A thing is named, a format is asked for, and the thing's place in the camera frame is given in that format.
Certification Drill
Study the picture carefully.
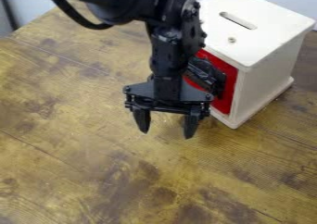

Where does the white wooden box cabinet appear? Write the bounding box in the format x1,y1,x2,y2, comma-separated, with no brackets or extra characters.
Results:
201,0,316,129

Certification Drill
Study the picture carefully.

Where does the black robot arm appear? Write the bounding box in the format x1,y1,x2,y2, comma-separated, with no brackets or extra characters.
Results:
51,0,213,139

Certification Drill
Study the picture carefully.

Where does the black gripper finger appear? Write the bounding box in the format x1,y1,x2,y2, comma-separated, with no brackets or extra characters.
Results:
183,111,201,139
133,107,151,133

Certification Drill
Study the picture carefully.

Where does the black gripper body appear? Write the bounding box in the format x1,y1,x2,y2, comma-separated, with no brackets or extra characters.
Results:
125,33,210,120

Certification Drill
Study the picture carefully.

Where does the dark pole at left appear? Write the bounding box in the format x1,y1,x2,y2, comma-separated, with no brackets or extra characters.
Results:
2,0,19,31

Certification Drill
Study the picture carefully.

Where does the red wooden drawer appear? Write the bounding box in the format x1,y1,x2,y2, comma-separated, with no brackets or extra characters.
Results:
183,50,238,115

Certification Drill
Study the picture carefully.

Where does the black metal drawer handle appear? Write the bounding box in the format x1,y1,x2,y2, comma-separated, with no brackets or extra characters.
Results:
185,57,226,102

